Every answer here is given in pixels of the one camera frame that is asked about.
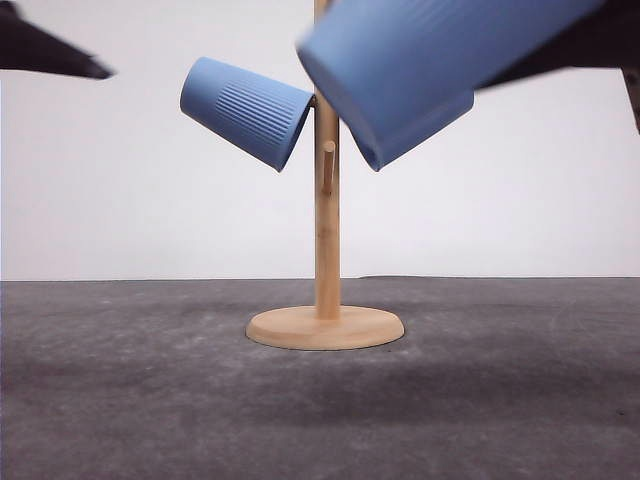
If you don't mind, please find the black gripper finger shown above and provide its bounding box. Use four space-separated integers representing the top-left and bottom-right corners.
475 0 640 133
0 0 114 79

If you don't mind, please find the blue ribbed cup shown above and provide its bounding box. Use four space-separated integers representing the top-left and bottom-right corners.
179 57 315 172
351 68 500 169
298 0 605 170

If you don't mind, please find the wooden mug tree stand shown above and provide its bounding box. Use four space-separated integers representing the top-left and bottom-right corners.
246 0 405 351

